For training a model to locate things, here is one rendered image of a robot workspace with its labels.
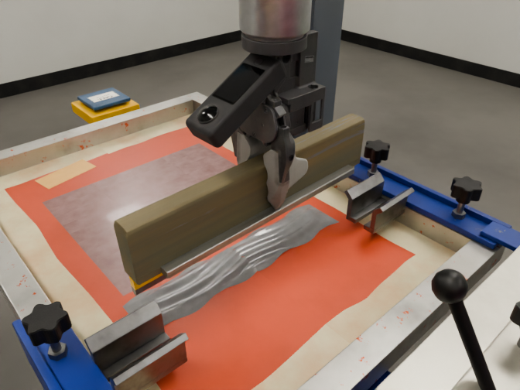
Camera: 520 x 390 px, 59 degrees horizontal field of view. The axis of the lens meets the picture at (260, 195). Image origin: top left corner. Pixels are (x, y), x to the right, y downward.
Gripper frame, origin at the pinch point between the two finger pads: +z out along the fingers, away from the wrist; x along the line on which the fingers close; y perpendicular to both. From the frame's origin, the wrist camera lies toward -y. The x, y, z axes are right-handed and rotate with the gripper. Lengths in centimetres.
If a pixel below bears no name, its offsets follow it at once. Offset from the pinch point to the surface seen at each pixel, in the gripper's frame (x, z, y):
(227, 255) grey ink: 5.4, 13.0, -1.8
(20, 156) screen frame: 53, 11, -15
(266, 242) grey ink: 3.8, 13.1, 4.8
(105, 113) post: 68, 14, 9
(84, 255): 20.3, 13.5, -17.6
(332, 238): -2.1, 13.6, 13.5
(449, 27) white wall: 169, 76, 380
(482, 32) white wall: 139, 75, 380
